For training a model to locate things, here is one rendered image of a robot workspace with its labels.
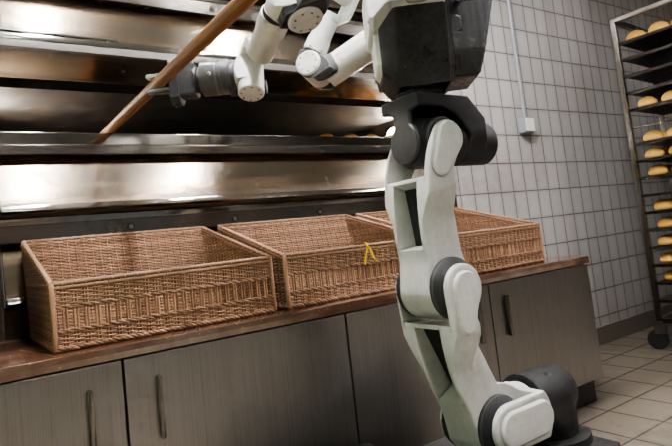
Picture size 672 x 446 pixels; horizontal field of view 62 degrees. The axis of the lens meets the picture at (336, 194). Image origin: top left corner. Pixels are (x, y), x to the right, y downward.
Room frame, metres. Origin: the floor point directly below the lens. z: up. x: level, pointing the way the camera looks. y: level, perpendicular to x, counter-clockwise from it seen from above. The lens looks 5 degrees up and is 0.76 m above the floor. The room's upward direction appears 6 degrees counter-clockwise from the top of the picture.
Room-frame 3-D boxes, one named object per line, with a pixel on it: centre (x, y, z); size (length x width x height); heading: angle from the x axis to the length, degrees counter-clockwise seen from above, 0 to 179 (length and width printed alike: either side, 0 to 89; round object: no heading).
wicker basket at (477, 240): (2.23, -0.43, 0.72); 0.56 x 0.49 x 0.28; 126
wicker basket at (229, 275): (1.56, 0.55, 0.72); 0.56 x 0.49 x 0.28; 126
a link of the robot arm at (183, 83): (1.36, 0.32, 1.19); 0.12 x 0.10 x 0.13; 90
